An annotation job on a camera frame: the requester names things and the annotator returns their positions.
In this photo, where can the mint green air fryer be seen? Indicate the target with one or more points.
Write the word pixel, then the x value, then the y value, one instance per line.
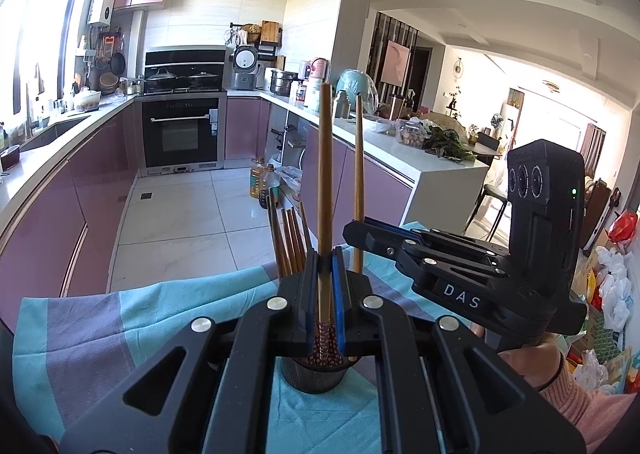
pixel 350 83

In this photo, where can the woven basket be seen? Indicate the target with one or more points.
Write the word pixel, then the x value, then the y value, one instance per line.
pixel 252 28

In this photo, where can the wooden cutting board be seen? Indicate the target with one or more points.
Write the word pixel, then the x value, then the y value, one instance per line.
pixel 270 32

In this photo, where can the crumpled plastic bags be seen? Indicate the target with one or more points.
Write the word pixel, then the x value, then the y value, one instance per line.
pixel 290 178

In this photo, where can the dark slatted room divider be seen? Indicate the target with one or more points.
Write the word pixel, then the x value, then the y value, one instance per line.
pixel 377 48

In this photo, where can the pile of white plastic bags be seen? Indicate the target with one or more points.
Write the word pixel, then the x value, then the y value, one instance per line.
pixel 614 284

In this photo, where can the leafy green vegetables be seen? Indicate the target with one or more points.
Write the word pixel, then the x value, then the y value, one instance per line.
pixel 447 141

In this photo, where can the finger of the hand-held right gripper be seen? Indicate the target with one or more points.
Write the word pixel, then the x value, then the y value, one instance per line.
pixel 392 229
pixel 380 246

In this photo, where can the brown curtain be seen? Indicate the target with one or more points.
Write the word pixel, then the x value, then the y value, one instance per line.
pixel 595 148

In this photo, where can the dark red bowl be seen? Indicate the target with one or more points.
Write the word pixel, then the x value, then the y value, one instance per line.
pixel 10 159

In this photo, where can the white canister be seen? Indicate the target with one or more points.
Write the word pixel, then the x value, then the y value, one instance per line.
pixel 313 94

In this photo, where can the clear plastic bag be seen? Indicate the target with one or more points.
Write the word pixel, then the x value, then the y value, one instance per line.
pixel 375 124

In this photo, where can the black bar stool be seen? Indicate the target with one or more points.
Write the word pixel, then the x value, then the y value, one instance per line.
pixel 492 199

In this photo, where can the white rice cooker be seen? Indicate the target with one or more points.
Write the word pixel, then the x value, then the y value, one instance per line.
pixel 245 67

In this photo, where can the pink framed wall art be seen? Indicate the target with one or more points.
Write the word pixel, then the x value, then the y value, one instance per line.
pixel 395 62

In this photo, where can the clear egg container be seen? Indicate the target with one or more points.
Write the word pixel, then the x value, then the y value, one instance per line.
pixel 412 134

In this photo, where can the dark cooking oil bottle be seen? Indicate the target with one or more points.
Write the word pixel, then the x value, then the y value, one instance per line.
pixel 270 189

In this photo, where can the red label jar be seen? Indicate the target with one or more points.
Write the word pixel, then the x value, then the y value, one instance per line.
pixel 300 92

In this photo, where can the kitchen sink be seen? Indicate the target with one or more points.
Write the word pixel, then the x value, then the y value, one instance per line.
pixel 50 131

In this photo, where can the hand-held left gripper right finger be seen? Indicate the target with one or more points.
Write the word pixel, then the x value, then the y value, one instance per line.
pixel 340 304

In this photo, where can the brown tumbler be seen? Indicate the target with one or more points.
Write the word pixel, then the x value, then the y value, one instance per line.
pixel 395 107

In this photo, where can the wooden chopstick with patterned end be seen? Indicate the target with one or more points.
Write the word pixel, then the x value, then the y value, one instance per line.
pixel 358 173
pixel 325 184

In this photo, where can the steel vacuum flask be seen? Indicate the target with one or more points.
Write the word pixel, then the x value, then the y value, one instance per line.
pixel 342 105

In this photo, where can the person's right hand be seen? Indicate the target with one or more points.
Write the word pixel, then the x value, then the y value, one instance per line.
pixel 532 364

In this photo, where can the white wall utensil holder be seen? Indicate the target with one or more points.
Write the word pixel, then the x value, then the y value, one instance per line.
pixel 85 53

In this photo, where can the steel sink faucet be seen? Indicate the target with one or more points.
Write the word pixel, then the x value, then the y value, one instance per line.
pixel 33 98

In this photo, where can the white casserole pot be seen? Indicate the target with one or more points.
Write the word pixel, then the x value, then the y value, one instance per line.
pixel 88 99

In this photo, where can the black wall rack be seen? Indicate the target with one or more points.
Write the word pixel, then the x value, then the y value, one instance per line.
pixel 235 33

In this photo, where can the round ceiling lamp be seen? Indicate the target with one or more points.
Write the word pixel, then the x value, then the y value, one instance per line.
pixel 550 86

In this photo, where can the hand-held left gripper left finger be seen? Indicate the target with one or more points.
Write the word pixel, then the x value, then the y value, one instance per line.
pixel 312 304

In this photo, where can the kitchen window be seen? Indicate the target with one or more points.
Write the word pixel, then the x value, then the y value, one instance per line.
pixel 45 8

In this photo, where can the hanging black frying pan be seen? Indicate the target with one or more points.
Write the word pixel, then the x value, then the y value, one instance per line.
pixel 118 64

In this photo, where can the round bamboo strainer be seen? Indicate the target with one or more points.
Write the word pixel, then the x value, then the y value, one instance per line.
pixel 108 82

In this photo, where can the red plastic bag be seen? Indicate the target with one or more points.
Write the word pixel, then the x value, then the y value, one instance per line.
pixel 625 232

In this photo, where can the black lidded wok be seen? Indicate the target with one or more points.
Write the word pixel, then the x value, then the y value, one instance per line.
pixel 204 79
pixel 161 79

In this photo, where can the black integrated stove oven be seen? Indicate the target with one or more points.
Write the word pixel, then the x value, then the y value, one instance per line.
pixel 180 133

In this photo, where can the bundle of wooden chopsticks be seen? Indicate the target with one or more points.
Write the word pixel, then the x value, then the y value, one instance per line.
pixel 292 249

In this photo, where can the stainless steel stockpot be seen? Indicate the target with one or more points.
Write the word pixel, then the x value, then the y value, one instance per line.
pixel 283 83

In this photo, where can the pink thermos jug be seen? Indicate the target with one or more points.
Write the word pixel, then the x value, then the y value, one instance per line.
pixel 319 69

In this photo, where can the row of small jars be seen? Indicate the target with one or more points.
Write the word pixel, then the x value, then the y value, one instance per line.
pixel 60 104

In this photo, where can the yellow cooking oil bottle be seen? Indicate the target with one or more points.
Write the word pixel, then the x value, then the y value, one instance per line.
pixel 257 178

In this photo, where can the black mesh cup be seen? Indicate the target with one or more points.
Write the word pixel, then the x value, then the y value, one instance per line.
pixel 310 379

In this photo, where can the wall clock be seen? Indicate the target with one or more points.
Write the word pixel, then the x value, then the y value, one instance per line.
pixel 458 66

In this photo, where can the printed cardboard box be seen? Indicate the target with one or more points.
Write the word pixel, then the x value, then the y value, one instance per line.
pixel 607 334

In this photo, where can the blue grey patterned tablecloth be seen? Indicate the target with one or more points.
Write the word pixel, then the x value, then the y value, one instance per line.
pixel 150 314

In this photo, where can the pink kitchen base cabinets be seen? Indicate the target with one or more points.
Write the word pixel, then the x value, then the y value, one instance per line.
pixel 60 214
pixel 385 189

